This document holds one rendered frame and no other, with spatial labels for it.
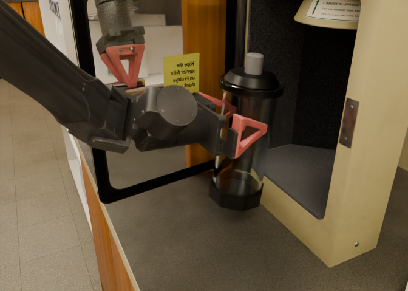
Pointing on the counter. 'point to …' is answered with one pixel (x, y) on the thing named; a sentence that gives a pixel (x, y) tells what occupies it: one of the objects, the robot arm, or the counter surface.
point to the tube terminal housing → (359, 132)
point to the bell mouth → (329, 9)
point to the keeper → (348, 122)
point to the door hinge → (241, 25)
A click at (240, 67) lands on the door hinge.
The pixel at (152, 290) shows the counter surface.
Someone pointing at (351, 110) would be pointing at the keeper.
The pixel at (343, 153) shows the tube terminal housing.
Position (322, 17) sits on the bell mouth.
